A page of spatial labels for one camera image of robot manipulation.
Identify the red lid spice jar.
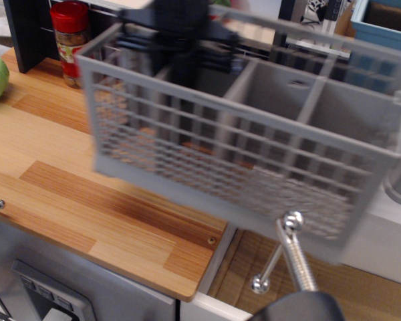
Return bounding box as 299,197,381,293
49,1,91,88

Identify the dark grey left post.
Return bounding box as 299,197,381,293
4,0,58,74

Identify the light blue box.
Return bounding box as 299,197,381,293
351,1,401,50

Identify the grey oven control panel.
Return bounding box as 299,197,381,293
11,259,96,320

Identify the grey plastic drying rack basket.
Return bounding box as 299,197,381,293
77,6,401,262

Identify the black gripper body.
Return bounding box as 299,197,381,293
117,1,243,88

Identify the black clamp base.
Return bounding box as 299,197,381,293
249,291,345,320

